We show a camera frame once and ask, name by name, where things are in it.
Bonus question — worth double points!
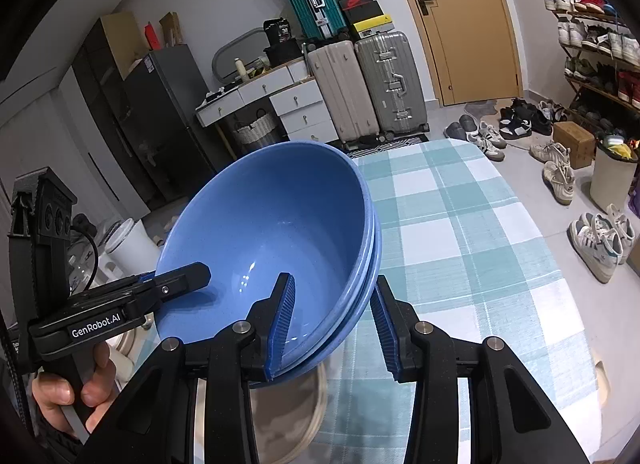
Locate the black storage box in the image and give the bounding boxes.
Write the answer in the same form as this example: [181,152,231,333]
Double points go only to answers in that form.
[264,39,303,67]

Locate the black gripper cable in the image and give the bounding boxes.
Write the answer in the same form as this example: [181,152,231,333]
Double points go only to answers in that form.
[70,216,99,292]

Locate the plain black shoe box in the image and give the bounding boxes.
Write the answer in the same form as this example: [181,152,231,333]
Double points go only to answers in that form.
[345,1,383,25]

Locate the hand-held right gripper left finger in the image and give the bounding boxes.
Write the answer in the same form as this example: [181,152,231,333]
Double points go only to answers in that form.
[75,272,297,464]

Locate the beige suitcase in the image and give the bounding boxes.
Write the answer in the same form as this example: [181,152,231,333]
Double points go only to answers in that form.
[305,39,381,150]

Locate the dark grey refrigerator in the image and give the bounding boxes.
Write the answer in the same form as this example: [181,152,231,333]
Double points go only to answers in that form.
[122,44,223,205]

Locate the striped floor rug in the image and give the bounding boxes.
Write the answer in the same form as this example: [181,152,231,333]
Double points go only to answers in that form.
[345,133,431,157]

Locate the person's left hand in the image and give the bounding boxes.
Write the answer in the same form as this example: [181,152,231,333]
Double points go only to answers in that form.
[30,343,121,425]

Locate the white trash bin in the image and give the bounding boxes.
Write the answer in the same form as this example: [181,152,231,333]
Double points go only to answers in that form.
[590,136,639,212]

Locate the scattered sneakers and slippers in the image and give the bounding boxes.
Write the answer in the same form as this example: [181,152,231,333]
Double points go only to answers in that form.
[444,98,637,285]

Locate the cream plate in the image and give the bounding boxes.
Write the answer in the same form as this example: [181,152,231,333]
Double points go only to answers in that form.
[115,326,328,464]

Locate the woven laundry basket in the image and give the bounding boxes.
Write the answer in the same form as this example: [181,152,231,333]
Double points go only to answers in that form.
[232,111,286,157]

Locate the black printed bag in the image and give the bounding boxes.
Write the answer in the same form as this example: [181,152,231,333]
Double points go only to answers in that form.
[262,18,293,44]

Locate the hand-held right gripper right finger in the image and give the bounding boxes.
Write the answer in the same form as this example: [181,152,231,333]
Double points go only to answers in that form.
[370,275,591,464]

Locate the teal suitcase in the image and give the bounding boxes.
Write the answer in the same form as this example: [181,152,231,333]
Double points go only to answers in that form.
[279,0,348,42]

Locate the white curtain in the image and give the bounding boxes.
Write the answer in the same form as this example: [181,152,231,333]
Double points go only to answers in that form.
[0,79,131,255]

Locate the grey door mat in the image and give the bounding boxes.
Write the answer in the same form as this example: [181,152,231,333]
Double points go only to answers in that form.
[464,100,499,117]

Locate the white drawer unit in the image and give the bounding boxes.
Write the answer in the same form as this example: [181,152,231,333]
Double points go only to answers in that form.
[270,79,341,145]

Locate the white desk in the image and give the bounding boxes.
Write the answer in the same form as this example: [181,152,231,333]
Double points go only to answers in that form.
[196,61,316,160]

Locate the wooden shoe rack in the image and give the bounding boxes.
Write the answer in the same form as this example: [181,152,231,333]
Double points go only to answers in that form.
[552,0,640,145]

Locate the wooden door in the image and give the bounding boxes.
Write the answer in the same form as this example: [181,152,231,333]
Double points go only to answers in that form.
[382,0,526,107]

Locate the slim cardboard box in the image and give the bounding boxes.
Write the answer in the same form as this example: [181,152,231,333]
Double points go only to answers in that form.
[159,11,183,47]

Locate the tall dark cabinet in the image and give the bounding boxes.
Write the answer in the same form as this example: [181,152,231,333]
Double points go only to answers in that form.
[72,11,151,215]

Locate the white electric kettle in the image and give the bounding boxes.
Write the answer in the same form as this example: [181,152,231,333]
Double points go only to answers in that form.
[97,218,162,285]

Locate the oval grey-framed mirror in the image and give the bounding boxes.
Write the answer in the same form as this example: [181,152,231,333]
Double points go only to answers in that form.
[211,28,266,82]

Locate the brown cardboard box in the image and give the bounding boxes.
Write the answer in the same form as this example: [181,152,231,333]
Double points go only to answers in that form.
[552,121,596,170]

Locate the yellow and black shoe box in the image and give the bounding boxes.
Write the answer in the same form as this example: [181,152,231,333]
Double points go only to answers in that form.
[350,13,398,40]

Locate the silver suitcase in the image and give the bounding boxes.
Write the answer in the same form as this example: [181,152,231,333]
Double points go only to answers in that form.
[354,31,431,137]

